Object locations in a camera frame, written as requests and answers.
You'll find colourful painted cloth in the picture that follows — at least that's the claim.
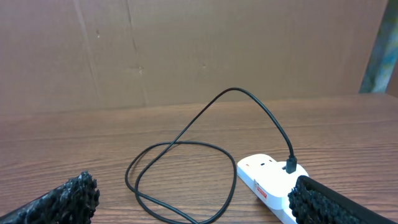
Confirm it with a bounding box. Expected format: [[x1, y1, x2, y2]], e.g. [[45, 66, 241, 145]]
[[359, 0, 397, 93]]

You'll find white power strip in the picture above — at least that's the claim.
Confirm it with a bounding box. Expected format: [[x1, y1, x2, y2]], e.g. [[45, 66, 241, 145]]
[[237, 154, 296, 224]]

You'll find black USB charging cable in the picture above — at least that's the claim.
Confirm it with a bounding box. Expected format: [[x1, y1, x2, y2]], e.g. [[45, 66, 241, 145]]
[[124, 87, 298, 224]]

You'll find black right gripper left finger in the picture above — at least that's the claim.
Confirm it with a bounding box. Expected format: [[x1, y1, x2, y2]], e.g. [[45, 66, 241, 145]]
[[1, 171, 100, 224]]

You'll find white USB charger plug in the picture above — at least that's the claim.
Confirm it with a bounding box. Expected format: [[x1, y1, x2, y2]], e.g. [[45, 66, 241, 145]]
[[268, 161, 308, 210]]

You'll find cardboard backdrop panel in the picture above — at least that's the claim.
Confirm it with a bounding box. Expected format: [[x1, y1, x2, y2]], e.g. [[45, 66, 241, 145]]
[[1, 1, 387, 115]]

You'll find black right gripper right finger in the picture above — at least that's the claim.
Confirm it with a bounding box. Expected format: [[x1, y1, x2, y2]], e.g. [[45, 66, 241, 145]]
[[288, 175, 395, 224]]

